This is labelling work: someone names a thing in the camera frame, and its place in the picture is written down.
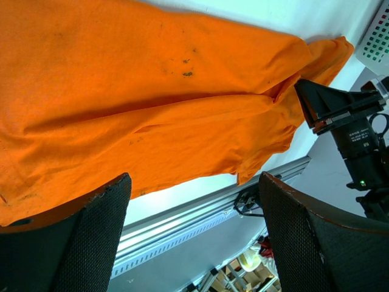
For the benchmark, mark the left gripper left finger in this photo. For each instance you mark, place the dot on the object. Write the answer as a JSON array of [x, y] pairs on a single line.
[[71, 247]]

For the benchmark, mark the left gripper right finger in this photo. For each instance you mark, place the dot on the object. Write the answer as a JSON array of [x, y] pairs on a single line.
[[319, 247]]

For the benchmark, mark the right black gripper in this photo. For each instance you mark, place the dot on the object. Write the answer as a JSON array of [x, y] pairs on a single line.
[[348, 116]]

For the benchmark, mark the orange t shirt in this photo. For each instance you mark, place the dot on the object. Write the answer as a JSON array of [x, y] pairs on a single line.
[[94, 89]]

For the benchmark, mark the background storage shelf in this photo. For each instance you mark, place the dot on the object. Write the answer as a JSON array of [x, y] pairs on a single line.
[[253, 270]]

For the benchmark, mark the white plastic basket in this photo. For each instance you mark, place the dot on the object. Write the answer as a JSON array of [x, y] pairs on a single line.
[[372, 51]]

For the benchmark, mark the white slotted cable duct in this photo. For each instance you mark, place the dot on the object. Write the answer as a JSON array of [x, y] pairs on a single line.
[[135, 258]]

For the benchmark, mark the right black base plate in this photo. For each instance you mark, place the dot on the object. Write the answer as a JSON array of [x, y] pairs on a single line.
[[256, 199]]

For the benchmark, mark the aluminium mounting rail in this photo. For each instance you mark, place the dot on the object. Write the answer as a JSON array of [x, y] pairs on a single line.
[[152, 216]]

